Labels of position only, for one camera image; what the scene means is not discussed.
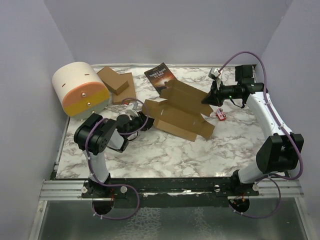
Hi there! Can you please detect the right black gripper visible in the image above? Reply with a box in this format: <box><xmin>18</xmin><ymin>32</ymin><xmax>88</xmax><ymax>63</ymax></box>
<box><xmin>202</xmin><ymin>79</ymin><xmax>242</xmax><ymax>107</ymax></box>

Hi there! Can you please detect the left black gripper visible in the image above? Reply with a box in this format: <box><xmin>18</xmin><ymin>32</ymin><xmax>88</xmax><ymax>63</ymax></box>
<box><xmin>125</xmin><ymin>111</ymin><xmax>157</xmax><ymax>138</ymax></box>

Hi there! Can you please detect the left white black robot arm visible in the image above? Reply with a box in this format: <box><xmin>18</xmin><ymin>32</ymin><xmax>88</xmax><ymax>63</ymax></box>
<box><xmin>73</xmin><ymin>111</ymin><xmax>154</xmax><ymax>198</ymax></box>

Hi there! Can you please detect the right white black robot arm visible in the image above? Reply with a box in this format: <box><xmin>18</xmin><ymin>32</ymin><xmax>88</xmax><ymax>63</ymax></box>
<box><xmin>201</xmin><ymin>65</ymin><xmax>304</xmax><ymax>196</ymax></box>

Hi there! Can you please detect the flat brown cardboard box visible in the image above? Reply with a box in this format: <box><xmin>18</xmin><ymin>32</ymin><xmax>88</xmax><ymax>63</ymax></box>
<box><xmin>112</xmin><ymin>72</ymin><xmax>137</xmax><ymax>105</ymax></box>

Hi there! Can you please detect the folded brown cardboard box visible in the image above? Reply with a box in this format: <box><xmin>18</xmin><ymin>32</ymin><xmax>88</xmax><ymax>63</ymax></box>
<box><xmin>97</xmin><ymin>66</ymin><xmax>129</xmax><ymax>95</ymax></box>

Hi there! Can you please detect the red toy ambulance car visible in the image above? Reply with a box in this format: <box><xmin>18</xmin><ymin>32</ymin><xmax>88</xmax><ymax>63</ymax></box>
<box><xmin>216</xmin><ymin>108</ymin><xmax>227</xmax><ymax>121</ymax></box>

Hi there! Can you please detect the dark paperback book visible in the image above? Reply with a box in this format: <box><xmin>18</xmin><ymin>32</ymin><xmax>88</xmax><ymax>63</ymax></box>
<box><xmin>144</xmin><ymin>62</ymin><xmax>177</xmax><ymax>95</ymax></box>

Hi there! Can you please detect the cream orange cylindrical drawer unit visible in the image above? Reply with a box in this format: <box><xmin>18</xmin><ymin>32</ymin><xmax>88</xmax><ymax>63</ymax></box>
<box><xmin>52</xmin><ymin>62</ymin><xmax>110</xmax><ymax>120</ymax></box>

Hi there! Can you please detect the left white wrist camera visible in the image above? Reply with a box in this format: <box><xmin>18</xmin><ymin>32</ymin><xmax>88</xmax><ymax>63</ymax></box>
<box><xmin>123</xmin><ymin>99</ymin><xmax>139</xmax><ymax>117</ymax></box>

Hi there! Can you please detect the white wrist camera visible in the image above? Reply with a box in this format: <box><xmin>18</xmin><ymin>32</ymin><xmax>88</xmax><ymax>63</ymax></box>
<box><xmin>208</xmin><ymin>67</ymin><xmax>222</xmax><ymax>88</ymax></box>
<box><xmin>123</xmin><ymin>99</ymin><xmax>139</xmax><ymax>117</ymax></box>

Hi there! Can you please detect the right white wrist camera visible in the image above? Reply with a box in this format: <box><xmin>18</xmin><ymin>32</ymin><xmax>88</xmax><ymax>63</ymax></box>
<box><xmin>208</xmin><ymin>67</ymin><xmax>222</xmax><ymax>88</ymax></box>

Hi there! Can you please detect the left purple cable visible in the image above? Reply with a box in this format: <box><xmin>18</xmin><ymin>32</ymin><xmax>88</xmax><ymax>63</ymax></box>
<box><xmin>84</xmin><ymin>98</ymin><xmax>151</xmax><ymax>221</ymax></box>

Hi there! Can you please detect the purple cable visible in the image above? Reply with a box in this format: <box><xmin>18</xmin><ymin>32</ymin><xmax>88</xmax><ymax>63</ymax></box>
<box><xmin>217</xmin><ymin>51</ymin><xmax>305</xmax><ymax>219</ymax></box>
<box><xmin>84</xmin><ymin>98</ymin><xmax>151</xmax><ymax>221</ymax></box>

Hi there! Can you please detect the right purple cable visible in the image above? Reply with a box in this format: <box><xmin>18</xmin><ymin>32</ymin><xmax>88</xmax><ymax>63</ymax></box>
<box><xmin>217</xmin><ymin>51</ymin><xmax>305</xmax><ymax>219</ymax></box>

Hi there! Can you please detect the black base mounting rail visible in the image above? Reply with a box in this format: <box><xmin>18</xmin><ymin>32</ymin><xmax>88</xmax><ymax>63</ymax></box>
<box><xmin>81</xmin><ymin>176</ymin><xmax>261</xmax><ymax>208</ymax></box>

